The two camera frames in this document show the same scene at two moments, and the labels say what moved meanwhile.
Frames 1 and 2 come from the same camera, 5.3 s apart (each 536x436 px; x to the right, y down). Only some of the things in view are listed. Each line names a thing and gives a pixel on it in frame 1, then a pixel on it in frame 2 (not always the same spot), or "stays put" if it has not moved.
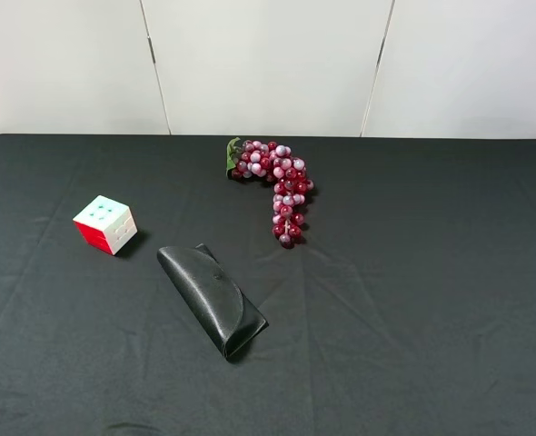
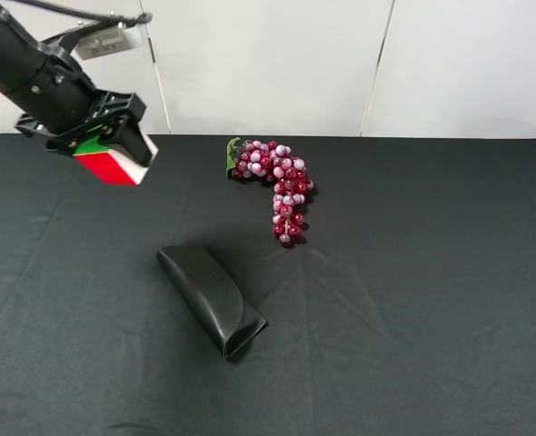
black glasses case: (218, 302) stays put
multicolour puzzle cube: (106, 224) → (112, 165)
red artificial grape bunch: (277, 163) stays put
